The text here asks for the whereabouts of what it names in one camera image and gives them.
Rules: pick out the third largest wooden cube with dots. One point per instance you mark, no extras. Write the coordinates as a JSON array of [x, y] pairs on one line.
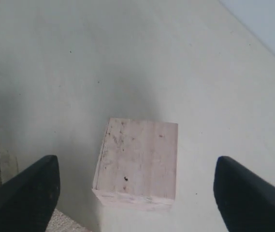
[[60, 222]]

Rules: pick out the second largest wooden cube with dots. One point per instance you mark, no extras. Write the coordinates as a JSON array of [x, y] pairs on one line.
[[137, 165]]

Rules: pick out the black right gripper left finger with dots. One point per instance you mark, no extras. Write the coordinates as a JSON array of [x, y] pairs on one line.
[[28, 200]]

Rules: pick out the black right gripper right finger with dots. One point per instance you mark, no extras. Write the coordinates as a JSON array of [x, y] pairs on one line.
[[245, 201]]

